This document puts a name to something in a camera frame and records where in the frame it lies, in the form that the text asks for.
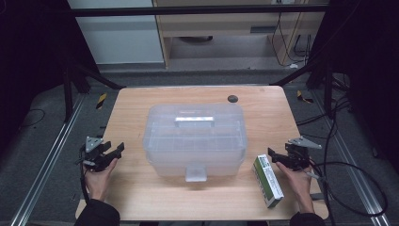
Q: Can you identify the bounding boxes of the yellow and black tape strip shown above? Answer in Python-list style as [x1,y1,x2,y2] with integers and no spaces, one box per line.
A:
[295,89,314,105]
[95,92,108,110]

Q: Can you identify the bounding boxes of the white cabinet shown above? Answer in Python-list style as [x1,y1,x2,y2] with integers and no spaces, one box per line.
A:
[67,0,166,66]

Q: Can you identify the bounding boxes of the wooden cabinet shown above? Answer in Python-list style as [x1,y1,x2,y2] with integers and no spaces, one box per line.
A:
[152,0,330,69]

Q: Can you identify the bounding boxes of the black metal stand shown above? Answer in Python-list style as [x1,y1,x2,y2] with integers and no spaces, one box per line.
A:
[269,59,335,121]
[61,59,127,123]

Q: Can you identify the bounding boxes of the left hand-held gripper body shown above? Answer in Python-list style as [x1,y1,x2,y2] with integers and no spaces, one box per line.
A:
[76,136,111,173]

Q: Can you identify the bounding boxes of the black floor cable bundle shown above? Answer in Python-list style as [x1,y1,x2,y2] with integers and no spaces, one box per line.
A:
[295,93,352,142]

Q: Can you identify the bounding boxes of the thin black floor cable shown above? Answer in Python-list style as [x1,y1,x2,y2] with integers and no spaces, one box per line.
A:
[18,107,47,129]

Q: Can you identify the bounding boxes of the person's right hand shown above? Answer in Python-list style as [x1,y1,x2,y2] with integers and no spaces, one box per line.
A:
[276,163,314,215]

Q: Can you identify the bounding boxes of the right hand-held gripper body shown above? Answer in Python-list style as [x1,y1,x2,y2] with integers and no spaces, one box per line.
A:
[283,136,323,172]

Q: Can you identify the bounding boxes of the right hand-held gripper cable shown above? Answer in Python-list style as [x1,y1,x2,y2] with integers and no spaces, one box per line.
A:
[305,168,337,226]

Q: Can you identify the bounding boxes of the clear plastic storage box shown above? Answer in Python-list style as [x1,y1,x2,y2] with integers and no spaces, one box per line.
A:
[142,103,248,184]

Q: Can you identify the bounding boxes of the black horizontal frame bar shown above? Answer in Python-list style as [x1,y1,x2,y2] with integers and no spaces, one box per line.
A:
[70,4,329,17]

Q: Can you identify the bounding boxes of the black curtain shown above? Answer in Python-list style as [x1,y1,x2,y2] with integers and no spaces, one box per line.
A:
[0,0,98,154]
[309,0,399,172]

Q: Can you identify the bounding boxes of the black cables by cabinet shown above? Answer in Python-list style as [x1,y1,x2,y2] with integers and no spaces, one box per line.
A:
[270,11,313,69]

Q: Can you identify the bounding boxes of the aluminium floor rail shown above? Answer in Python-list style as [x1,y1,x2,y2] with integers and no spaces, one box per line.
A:
[8,93,88,226]
[310,90,391,226]

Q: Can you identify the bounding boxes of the person's left hand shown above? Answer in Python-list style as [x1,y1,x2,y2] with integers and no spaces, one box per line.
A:
[84,158,119,202]

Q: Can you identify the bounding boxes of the looped black floor cable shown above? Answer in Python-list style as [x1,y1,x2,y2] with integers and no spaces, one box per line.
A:
[311,161,390,218]

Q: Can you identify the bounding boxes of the green and white carton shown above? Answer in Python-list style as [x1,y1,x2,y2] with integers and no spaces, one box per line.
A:
[251,153,285,209]

